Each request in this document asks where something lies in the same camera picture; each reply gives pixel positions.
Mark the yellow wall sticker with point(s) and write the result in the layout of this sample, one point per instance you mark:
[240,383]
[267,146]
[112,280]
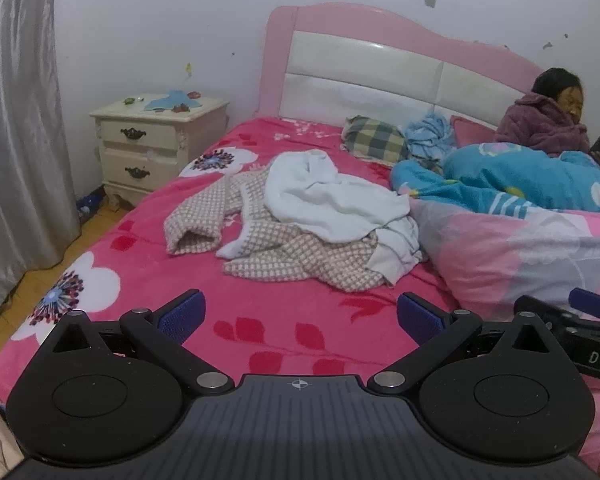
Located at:
[188,69]

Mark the blue printed quilt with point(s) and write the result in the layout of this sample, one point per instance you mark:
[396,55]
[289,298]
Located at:
[510,180]

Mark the light blue cloth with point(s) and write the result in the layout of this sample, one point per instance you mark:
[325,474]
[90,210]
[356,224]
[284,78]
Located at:
[427,132]

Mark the blue paper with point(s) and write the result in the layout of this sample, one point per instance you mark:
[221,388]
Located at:
[172,100]

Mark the blue item under nightstand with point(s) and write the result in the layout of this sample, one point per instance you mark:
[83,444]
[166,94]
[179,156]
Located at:
[87,204]

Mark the pink and white headboard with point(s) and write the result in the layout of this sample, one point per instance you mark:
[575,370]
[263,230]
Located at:
[360,65]

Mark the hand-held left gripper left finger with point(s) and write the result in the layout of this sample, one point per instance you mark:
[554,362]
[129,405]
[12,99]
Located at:
[182,317]

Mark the beige checked knit sweater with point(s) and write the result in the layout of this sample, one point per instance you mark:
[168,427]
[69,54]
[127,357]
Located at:
[290,260]

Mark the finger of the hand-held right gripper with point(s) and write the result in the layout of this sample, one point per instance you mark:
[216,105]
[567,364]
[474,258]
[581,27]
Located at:
[595,305]
[545,312]

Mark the pink floral bed blanket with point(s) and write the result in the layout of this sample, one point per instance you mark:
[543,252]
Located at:
[290,310]

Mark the checked pillow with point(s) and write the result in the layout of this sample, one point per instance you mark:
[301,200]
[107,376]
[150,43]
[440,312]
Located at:
[375,140]

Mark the white sweatshirt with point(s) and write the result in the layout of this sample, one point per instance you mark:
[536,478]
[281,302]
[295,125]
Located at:
[325,200]

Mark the cream nightstand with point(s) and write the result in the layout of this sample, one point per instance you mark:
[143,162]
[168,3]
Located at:
[140,155]

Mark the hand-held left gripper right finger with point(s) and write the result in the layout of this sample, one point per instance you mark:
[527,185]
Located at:
[420,317]

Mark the grey curtain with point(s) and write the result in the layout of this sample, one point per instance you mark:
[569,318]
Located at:
[20,135]

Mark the pink pillow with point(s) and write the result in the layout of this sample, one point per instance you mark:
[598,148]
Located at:
[472,132]

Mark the pink and grey quilt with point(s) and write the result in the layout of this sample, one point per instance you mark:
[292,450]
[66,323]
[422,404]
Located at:
[505,255]

